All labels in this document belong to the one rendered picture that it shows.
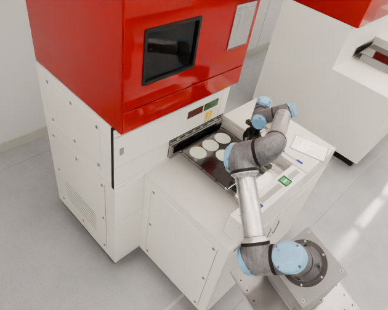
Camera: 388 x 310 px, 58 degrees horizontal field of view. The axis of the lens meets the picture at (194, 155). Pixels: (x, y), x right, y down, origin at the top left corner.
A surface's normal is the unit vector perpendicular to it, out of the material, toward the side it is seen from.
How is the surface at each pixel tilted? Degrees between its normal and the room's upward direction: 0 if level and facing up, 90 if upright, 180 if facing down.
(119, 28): 90
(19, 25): 90
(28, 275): 0
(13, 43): 90
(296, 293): 45
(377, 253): 0
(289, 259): 39
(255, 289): 0
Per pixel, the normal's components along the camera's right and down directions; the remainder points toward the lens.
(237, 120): 0.15, -0.72
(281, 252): -0.39, -0.37
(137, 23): 0.70, 0.56
